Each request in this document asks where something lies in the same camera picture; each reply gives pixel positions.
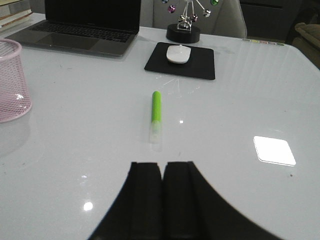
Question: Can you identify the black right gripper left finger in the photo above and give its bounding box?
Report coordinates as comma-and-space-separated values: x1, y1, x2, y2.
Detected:
89, 162, 163, 240

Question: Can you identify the black mouse pad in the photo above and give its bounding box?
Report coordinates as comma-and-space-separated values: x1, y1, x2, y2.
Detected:
144, 42, 216, 80

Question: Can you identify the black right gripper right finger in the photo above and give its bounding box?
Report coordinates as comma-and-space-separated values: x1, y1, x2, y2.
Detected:
163, 161, 278, 240

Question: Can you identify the bottom book of stack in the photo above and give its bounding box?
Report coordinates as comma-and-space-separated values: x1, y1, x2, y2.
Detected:
0, 0, 33, 32

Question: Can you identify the grey laptop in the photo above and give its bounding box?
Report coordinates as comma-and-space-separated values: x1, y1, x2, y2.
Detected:
8, 0, 141, 57

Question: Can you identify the green highlighter pen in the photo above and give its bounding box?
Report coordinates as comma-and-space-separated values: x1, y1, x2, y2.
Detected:
149, 91, 162, 144

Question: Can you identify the white computer mouse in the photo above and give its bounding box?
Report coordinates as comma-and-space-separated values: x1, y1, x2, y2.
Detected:
166, 44, 192, 64

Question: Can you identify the olive cushion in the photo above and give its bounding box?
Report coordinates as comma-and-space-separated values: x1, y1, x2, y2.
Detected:
292, 22, 320, 69

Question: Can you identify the pink mesh pen holder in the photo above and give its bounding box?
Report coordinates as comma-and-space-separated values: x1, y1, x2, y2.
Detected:
0, 38, 32, 123

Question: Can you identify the ferris wheel desk toy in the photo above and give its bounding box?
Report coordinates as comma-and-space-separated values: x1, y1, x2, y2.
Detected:
166, 0, 212, 44

